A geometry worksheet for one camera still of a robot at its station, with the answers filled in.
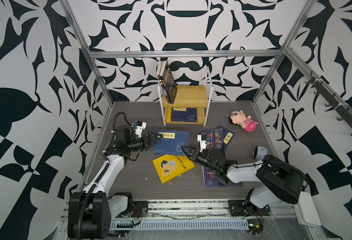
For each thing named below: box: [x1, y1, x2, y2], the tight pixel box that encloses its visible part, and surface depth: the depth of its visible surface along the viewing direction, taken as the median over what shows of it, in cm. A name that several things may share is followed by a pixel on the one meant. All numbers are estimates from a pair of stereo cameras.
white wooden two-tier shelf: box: [157, 66, 214, 127], surface depth 105 cm
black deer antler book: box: [162, 60, 178, 104], surface depth 87 cm
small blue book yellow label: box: [216, 124, 236, 152], surface depth 101 cm
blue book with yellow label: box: [171, 107, 198, 123], surface depth 108 cm
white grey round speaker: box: [254, 145, 268, 161], surface depth 87 cm
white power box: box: [293, 191, 322, 227], surface depth 72 cm
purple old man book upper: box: [199, 128, 224, 150], surface depth 98 cm
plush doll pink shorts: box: [229, 109, 259, 133], surface depth 104 cm
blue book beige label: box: [153, 129, 190, 156], surface depth 81 cm
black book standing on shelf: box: [156, 60, 173, 104], surface depth 85 cm
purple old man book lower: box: [201, 166, 243, 188], surface depth 83 cm
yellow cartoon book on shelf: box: [166, 107, 198, 123], surface depth 107 cm
